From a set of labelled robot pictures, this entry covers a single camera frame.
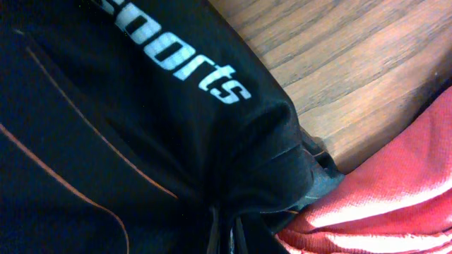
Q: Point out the black printed cycling jersey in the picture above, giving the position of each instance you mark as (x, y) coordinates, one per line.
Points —
(145, 127)

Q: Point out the red t-shirt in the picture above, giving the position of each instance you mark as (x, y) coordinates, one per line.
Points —
(398, 201)

